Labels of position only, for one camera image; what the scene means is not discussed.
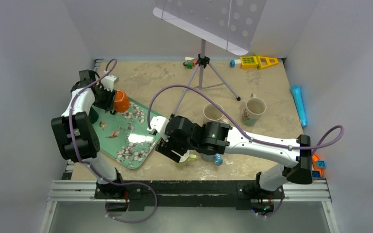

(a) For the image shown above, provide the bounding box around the orange mug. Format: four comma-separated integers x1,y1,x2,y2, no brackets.
110,90,130,115

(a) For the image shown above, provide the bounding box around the blue butterfly mug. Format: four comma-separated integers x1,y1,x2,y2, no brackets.
201,153,223,166

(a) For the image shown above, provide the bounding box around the cream dragon mug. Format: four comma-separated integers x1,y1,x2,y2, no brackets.
203,103,229,124

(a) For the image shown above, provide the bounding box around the lime green mug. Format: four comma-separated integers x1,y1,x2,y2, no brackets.
176,150,198,167

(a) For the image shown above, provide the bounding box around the cream coral shell mug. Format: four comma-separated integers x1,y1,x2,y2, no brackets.
241,93,267,126

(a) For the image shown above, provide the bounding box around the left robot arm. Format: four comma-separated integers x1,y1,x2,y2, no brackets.
51,70,126,199

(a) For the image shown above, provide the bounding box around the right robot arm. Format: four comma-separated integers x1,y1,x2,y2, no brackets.
147,116,313,198

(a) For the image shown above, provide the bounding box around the dark green mug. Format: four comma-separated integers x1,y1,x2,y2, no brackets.
88,107,99,124

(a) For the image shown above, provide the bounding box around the green floral tray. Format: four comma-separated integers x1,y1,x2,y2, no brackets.
93,98,160,169

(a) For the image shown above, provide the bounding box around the blue white toy block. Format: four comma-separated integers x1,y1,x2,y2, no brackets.
230,59,241,68

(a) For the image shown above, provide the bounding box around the yellow toy grid block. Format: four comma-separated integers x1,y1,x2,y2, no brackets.
240,56,259,69

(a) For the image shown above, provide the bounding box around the yellow green toy ramp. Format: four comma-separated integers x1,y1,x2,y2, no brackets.
255,55,279,70

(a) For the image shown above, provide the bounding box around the blue toy flashlight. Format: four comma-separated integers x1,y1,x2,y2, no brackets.
290,85,307,127

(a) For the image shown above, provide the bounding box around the small toy blocks pile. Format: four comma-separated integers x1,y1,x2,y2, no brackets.
312,154,326,180

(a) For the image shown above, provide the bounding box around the white music stand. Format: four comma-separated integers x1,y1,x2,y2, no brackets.
153,0,266,101

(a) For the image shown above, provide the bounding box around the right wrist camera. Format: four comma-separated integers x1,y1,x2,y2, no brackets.
147,116,169,142

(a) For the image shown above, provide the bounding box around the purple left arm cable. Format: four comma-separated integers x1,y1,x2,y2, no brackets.
68,58,158,197

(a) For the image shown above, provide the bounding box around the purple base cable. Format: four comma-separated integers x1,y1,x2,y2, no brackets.
105,183,158,225

